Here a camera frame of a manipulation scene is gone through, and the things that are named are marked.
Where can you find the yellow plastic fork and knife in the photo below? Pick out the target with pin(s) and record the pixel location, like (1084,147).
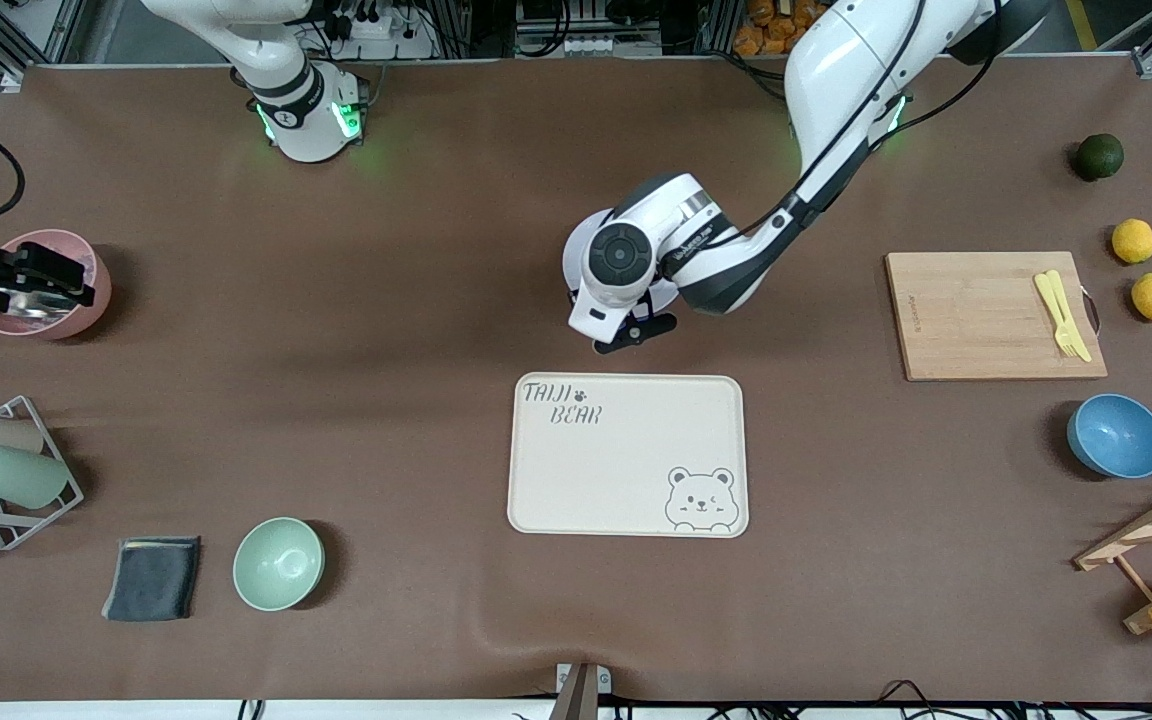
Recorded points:
(1042,286)

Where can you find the white power strip with plugs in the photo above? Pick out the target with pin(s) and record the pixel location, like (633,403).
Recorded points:
(386,45)

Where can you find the metal scoop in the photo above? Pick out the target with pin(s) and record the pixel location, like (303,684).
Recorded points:
(21,310)

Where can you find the dark green lime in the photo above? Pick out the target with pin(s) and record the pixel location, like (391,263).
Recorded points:
(1100,157)

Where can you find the wooden cutting board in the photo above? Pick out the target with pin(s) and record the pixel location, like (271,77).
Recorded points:
(976,320)

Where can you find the light green bowl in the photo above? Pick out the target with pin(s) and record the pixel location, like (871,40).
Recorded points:
(278,564)

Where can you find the dark grey folded cloth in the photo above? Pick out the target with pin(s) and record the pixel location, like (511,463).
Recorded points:
(151,580)

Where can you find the wooden dish rack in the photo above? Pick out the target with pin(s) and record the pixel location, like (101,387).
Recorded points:
(1136,525)

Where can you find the pink bowl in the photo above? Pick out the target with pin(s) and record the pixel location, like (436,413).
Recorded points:
(94,295)

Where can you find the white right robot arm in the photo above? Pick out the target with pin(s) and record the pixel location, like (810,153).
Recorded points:
(306,120)

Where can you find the pile of orange fruits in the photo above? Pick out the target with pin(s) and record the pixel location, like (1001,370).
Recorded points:
(761,40)

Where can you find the white round plate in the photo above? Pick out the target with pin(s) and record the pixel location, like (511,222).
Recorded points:
(576,255)

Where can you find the light green cup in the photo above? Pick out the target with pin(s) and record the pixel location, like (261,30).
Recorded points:
(16,475)

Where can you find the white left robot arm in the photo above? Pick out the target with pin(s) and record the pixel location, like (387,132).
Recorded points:
(836,70)

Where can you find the cream bear print tray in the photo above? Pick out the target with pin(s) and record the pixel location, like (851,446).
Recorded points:
(626,460)

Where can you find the yellow plastic fork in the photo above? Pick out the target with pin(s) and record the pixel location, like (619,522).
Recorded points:
(1067,342)

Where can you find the blue bowl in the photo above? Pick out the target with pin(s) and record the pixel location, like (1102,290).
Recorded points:
(1116,440)

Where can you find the white empty power strip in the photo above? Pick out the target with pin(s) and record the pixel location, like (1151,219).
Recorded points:
(611,44)

